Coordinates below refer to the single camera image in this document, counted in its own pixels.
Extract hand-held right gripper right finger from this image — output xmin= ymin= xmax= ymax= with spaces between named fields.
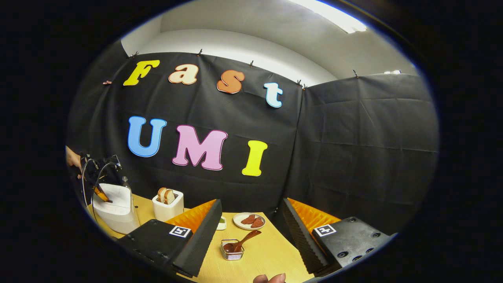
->
xmin=282 ymin=198 xmax=393 ymax=276

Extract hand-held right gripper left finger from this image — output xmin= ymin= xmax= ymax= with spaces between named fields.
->
xmin=118 ymin=199 xmax=223 ymax=277

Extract white rice cooker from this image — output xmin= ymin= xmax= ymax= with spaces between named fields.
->
xmin=92 ymin=183 xmax=140 ymax=235

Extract metal wire chopstick holder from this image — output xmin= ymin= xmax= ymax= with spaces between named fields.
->
xmin=220 ymin=239 xmax=244 ymax=261

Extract brown wooden spoon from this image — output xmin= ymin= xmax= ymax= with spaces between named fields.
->
xmin=223 ymin=230 xmax=262 ymax=253

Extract white round plate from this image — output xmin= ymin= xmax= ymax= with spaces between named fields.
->
xmin=233 ymin=212 xmax=266 ymax=230

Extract white toaster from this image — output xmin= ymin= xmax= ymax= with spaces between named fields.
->
xmin=152 ymin=190 xmax=184 ymax=222

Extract long ceiling light strip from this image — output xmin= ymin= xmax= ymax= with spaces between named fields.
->
xmin=289 ymin=0 xmax=367 ymax=34

